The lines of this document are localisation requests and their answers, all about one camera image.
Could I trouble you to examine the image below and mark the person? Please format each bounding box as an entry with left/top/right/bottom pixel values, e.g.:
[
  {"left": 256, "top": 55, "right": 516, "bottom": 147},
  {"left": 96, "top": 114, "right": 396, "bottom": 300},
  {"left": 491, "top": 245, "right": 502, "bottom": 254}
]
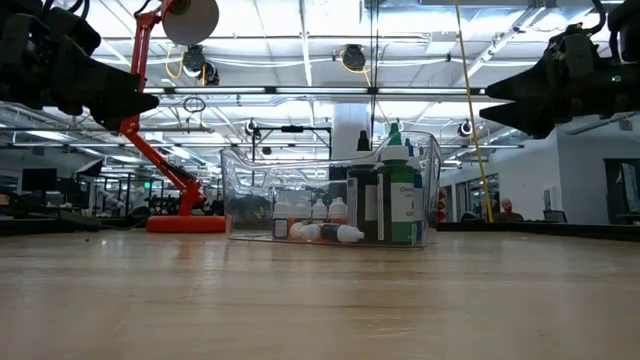
[{"left": 492, "top": 198, "right": 525, "bottom": 224}]

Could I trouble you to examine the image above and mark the small purple food coloring bottle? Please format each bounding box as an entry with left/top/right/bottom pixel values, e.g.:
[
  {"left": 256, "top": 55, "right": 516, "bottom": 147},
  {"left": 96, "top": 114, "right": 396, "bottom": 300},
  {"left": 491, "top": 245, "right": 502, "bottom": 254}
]
[{"left": 311, "top": 198, "right": 329, "bottom": 225}]

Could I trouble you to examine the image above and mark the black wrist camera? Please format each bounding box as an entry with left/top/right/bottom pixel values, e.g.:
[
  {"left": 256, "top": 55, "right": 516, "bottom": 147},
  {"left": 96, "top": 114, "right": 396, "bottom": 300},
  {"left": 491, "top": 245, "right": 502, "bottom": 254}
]
[
  {"left": 47, "top": 7, "right": 103, "bottom": 57},
  {"left": 547, "top": 23, "right": 599, "bottom": 69}
]

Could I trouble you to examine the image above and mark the small dark brown coloring bottle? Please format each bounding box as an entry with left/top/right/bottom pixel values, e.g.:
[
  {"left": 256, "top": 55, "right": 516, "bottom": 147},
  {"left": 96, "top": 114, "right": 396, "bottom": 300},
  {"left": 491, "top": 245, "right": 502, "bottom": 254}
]
[{"left": 319, "top": 223, "right": 366, "bottom": 245}]

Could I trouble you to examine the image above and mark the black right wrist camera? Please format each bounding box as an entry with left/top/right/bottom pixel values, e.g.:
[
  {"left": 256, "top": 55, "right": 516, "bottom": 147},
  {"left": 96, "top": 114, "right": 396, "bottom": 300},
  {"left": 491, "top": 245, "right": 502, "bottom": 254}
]
[{"left": 547, "top": 23, "right": 599, "bottom": 69}]

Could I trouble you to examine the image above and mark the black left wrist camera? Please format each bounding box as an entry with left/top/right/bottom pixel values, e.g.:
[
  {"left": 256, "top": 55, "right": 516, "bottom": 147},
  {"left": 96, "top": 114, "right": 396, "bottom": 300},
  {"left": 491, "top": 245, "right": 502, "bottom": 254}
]
[{"left": 47, "top": 7, "right": 103, "bottom": 57}]

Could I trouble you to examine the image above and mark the black monitor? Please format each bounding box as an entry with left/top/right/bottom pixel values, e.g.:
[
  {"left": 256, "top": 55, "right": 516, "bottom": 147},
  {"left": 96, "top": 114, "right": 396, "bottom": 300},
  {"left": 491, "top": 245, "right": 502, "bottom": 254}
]
[{"left": 21, "top": 167, "right": 59, "bottom": 192}]

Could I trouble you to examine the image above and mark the red desk lamp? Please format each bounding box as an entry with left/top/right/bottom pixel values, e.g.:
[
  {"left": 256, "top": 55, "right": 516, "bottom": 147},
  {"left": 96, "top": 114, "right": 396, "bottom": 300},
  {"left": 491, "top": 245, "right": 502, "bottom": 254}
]
[{"left": 119, "top": 0, "right": 226, "bottom": 235}]

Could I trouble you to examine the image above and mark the large black food coloring bottle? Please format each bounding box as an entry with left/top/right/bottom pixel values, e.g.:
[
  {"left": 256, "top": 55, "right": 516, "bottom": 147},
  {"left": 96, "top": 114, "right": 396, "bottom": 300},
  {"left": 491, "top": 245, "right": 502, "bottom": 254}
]
[{"left": 347, "top": 130, "right": 380, "bottom": 242}]

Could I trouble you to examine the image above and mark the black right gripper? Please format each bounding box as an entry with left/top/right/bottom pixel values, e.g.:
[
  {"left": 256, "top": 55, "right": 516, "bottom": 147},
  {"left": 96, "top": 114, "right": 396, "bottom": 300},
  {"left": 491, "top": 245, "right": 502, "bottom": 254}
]
[{"left": 479, "top": 49, "right": 626, "bottom": 140}]

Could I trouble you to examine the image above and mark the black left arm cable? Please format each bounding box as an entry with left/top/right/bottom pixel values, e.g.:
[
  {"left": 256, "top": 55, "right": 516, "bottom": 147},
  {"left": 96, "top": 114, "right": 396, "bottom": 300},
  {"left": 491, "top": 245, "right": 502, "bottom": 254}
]
[{"left": 42, "top": 0, "right": 91, "bottom": 21}]

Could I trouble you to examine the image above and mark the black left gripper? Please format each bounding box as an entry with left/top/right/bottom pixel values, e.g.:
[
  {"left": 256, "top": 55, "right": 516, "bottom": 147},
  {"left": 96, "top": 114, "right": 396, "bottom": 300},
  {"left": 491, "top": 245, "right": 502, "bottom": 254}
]
[{"left": 0, "top": 13, "right": 160, "bottom": 131}]

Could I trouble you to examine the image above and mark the clear plastic bin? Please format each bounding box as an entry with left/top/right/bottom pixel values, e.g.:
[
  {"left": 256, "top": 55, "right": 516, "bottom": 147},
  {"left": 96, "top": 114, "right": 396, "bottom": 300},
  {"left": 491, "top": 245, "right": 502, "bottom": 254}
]
[{"left": 219, "top": 131, "right": 442, "bottom": 250}]

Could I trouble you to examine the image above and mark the red wall sign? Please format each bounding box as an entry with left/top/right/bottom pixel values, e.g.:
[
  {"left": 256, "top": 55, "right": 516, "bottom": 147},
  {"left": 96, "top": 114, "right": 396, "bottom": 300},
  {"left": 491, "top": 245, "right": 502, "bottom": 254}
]
[{"left": 434, "top": 189, "right": 448, "bottom": 224}]

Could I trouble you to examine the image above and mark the white building column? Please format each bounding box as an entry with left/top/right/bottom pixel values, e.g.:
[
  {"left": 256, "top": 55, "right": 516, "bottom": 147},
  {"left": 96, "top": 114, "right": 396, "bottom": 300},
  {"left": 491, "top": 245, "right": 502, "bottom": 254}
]
[{"left": 332, "top": 102, "right": 374, "bottom": 161}]

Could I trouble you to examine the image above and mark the large green food coloring bottle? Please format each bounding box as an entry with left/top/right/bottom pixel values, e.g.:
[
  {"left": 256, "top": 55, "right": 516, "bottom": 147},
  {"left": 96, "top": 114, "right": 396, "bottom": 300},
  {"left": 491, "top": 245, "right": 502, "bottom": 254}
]
[{"left": 375, "top": 122, "right": 420, "bottom": 245}]

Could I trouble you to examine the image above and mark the yellow hanging cable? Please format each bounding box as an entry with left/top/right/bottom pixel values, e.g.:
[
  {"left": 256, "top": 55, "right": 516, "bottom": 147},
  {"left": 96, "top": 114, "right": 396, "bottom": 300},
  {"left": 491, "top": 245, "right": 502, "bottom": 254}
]
[{"left": 452, "top": 0, "right": 495, "bottom": 224}]

